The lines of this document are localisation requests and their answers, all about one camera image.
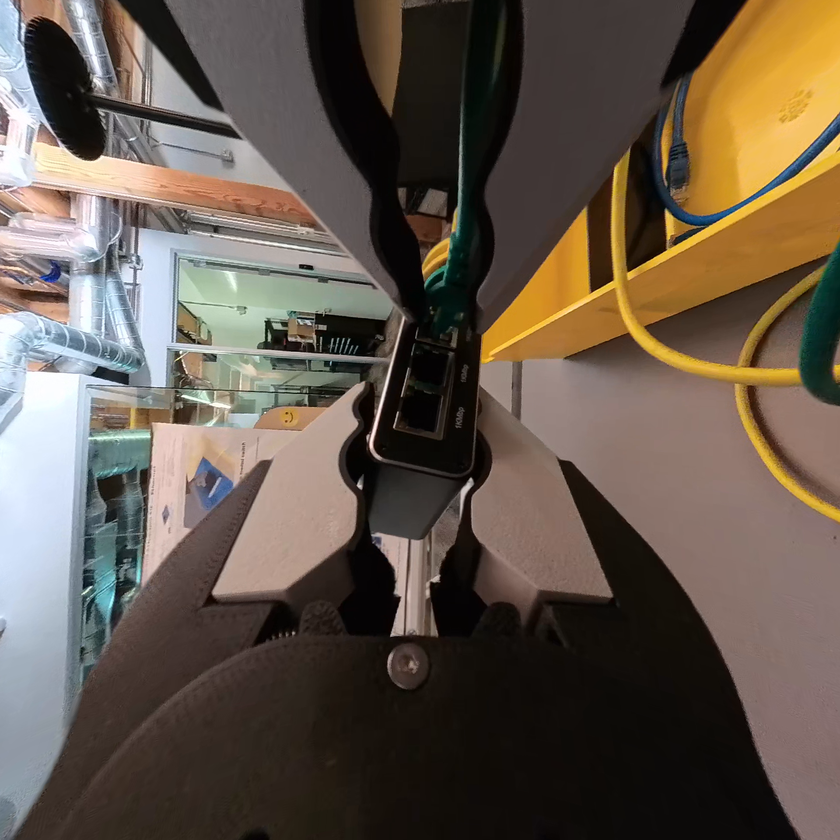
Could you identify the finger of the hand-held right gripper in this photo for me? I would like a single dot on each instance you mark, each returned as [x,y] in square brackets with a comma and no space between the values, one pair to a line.
[590,79]
[275,98]

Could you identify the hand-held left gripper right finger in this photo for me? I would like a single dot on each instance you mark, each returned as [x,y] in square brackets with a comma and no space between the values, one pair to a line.
[538,525]

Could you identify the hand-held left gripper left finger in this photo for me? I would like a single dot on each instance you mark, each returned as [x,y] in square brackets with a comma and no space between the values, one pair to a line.
[295,525]

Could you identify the black ethernet splitter box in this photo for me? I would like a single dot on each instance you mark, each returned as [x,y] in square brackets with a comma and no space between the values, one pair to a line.
[407,505]

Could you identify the yellow plastic bin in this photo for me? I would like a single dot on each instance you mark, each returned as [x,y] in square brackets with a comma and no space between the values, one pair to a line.
[754,65]

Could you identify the wooden instruction sign board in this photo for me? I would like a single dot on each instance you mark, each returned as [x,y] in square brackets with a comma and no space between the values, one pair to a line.
[190,459]

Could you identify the glass partition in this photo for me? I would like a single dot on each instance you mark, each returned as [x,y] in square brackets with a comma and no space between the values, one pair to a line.
[118,472]

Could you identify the black pole stand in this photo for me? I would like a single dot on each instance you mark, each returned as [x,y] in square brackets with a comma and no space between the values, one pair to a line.
[65,92]

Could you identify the silver ventilation pipes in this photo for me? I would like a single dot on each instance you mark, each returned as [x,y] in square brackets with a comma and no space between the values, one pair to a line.
[79,341]

